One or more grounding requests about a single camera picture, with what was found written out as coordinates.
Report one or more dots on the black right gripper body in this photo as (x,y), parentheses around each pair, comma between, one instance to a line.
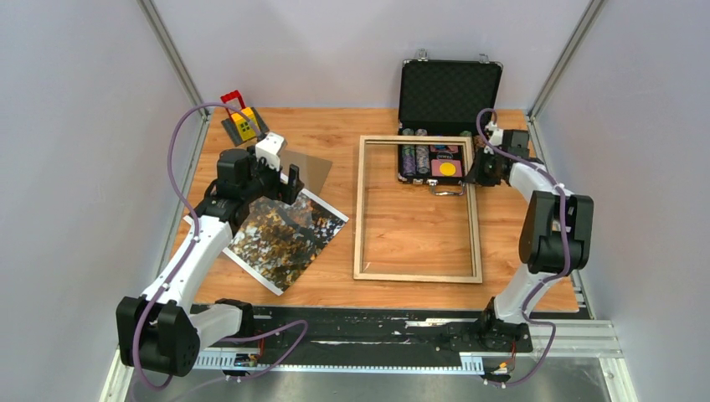
(486,165)

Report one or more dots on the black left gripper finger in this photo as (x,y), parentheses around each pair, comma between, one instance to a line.
(294,174)
(289,191)

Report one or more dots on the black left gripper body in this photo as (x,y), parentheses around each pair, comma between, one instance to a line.
(269,177)

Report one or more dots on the autumn leaves photo print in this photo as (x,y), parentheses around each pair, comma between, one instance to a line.
(278,241)

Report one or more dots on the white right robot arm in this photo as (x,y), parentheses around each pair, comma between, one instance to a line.
(554,241)

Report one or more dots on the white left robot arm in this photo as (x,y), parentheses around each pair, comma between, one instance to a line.
(157,331)

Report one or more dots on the brown backing board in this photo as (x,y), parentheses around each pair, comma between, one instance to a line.
(313,170)

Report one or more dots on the yellow red toy block house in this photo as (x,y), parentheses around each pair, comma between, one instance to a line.
(243,127)

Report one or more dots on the black poker chip case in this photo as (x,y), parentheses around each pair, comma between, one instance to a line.
(440,98)

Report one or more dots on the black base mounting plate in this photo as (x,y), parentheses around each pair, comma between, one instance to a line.
(378,337)

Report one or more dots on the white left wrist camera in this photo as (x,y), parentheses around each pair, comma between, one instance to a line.
(268,150)

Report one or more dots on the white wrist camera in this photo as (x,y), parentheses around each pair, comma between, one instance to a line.
(268,150)
(494,135)

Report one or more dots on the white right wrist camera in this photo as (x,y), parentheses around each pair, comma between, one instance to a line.
(494,135)

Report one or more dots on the aluminium front rail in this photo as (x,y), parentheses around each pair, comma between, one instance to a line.
(585,363)

